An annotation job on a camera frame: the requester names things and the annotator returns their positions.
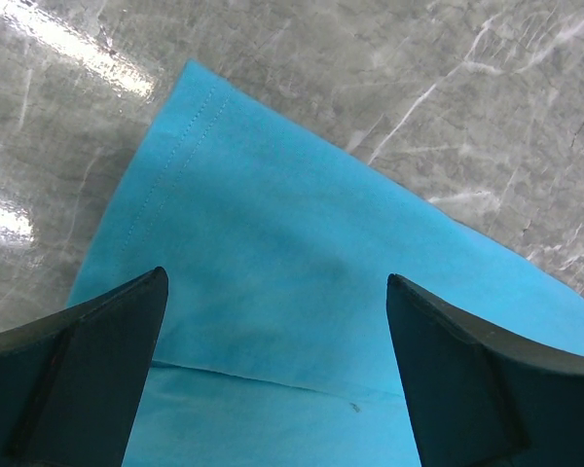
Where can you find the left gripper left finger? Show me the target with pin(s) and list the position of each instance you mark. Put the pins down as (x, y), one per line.
(71, 382)

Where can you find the turquoise t-shirt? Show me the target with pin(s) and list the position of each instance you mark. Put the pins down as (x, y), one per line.
(275, 349)

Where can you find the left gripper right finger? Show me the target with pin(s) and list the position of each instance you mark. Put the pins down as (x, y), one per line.
(478, 394)

